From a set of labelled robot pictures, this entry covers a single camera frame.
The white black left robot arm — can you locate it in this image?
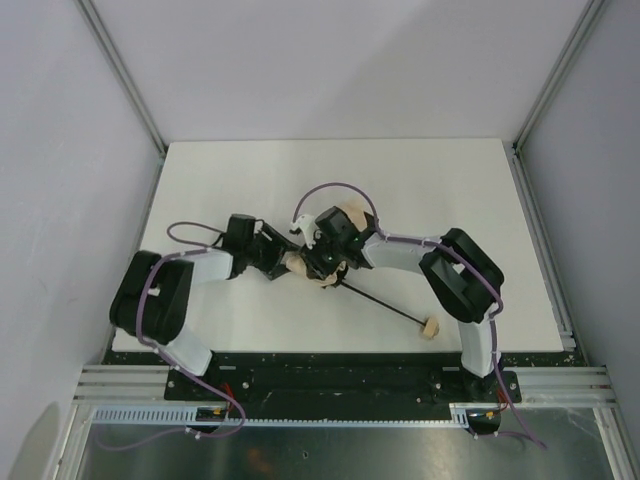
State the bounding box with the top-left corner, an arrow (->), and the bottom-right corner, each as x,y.
109,214 -> 300,377

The aluminium right side rail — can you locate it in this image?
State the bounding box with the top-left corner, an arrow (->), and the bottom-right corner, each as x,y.
503,142 -> 579,351

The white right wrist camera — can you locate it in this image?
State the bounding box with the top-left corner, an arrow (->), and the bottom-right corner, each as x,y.
289,214 -> 317,250

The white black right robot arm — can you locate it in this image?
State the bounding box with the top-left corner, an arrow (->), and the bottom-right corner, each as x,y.
290,206 -> 505,385

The aluminium corner frame post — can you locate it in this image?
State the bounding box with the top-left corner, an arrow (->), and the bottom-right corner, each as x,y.
512,0 -> 610,154

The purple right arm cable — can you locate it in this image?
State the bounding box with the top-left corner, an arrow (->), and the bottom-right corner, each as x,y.
295,182 -> 549,450

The aluminium front cross rail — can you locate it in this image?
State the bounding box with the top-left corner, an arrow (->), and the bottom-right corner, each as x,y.
74,365 -> 617,408

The beige folding umbrella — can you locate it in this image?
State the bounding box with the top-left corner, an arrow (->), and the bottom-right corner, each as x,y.
282,202 -> 441,342

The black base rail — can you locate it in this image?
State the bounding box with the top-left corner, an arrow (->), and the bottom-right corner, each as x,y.
102,349 -> 576,421

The grey slotted cable duct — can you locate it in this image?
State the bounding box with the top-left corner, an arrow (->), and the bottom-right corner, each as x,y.
92,403 -> 471,429

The aluminium left corner post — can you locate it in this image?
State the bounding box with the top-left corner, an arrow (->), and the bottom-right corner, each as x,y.
73,0 -> 168,159

